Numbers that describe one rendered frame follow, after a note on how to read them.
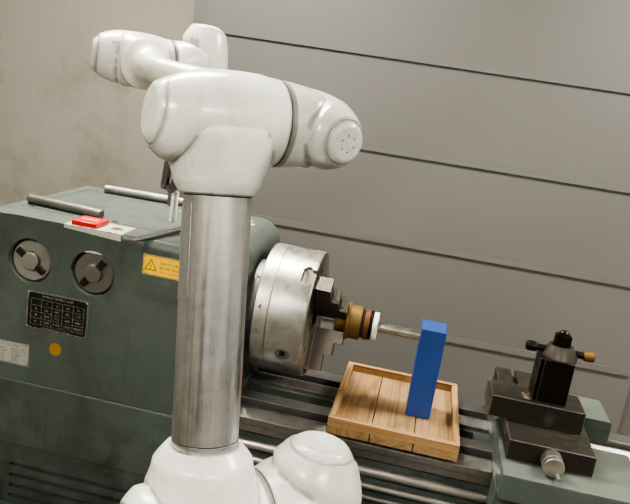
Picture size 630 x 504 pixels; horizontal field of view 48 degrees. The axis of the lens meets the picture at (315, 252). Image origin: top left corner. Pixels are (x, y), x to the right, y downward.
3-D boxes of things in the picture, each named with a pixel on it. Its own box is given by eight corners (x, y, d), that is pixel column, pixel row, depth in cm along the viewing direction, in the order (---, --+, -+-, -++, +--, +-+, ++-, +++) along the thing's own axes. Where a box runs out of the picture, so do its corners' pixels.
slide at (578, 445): (505, 458, 150) (509, 439, 149) (492, 381, 191) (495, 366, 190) (592, 477, 147) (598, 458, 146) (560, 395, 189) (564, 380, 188)
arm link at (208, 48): (213, 97, 164) (158, 90, 158) (221, 28, 160) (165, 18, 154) (231, 102, 155) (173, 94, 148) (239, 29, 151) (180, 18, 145)
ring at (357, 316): (336, 305, 169) (373, 313, 168) (341, 295, 178) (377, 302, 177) (330, 341, 171) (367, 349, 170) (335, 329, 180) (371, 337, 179)
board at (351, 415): (325, 432, 162) (328, 416, 161) (346, 374, 196) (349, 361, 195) (456, 462, 157) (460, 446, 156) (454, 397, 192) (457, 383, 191)
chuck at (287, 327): (255, 385, 163) (277, 252, 159) (283, 351, 194) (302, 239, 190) (293, 393, 162) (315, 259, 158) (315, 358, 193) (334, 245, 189)
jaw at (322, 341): (302, 324, 178) (292, 371, 176) (299, 323, 173) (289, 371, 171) (345, 333, 176) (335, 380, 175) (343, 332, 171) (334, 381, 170)
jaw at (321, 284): (301, 313, 172) (300, 284, 162) (306, 296, 175) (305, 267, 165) (345, 322, 170) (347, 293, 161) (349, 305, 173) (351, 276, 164)
